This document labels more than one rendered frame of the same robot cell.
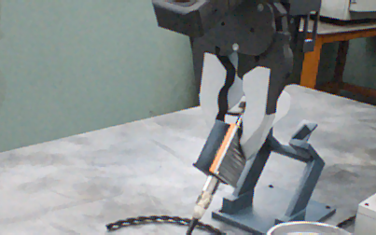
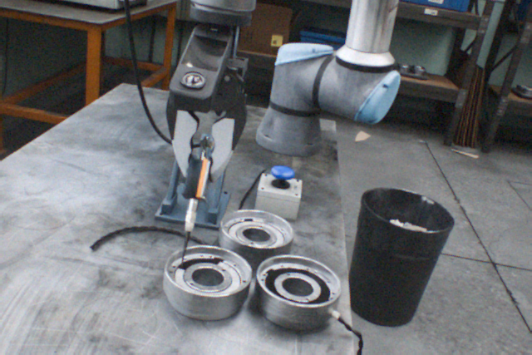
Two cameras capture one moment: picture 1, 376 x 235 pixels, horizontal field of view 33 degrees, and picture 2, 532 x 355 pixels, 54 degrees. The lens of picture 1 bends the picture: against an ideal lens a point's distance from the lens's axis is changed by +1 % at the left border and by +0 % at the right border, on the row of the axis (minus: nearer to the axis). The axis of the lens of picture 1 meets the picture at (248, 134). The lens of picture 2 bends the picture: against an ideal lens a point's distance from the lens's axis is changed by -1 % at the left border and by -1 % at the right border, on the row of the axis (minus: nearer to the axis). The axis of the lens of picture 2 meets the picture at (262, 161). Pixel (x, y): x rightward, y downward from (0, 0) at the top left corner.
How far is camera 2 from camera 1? 27 cm
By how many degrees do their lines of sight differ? 29
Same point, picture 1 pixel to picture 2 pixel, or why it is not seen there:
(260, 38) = (228, 100)
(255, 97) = (222, 140)
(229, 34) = not seen: hidden behind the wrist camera
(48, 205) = (28, 241)
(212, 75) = (184, 125)
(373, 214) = (268, 194)
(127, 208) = (91, 228)
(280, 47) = (242, 104)
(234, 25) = not seen: hidden behind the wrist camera
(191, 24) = (205, 105)
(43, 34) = not seen: outside the picture
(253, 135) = (221, 165)
